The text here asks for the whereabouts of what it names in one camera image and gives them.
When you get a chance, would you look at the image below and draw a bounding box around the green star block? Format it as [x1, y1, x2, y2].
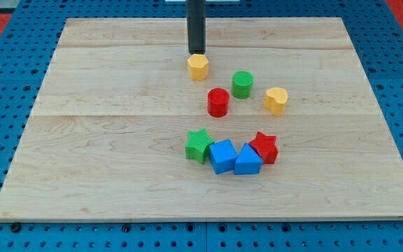
[185, 128, 215, 165]

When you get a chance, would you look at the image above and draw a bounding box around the red cylinder block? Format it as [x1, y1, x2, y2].
[207, 88, 230, 118]

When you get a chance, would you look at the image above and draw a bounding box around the blue cube block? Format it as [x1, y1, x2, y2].
[208, 139, 238, 174]

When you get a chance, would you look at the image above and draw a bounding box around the blue triangle block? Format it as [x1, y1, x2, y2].
[234, 143, 262, 175]

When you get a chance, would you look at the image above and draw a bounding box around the green cylinder block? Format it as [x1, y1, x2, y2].
[232, 71, 254, 99]

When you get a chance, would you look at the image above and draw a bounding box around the yellow hexagon block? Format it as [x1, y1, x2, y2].
[188, 54, 209, 81]

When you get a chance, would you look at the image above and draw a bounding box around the red star block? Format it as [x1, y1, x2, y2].
[248, 132, 278, 164]

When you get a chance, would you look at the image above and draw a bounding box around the yellow heart block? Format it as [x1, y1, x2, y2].
[263, 87, 288, 116]

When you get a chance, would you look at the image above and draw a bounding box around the light wooden board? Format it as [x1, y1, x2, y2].
[0, 17, 403, 223]

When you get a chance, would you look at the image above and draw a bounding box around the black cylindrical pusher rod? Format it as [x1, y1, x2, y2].
[185, 0, 206, 55]

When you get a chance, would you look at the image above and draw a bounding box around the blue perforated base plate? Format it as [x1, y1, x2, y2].
[0, 0, 403, 251]

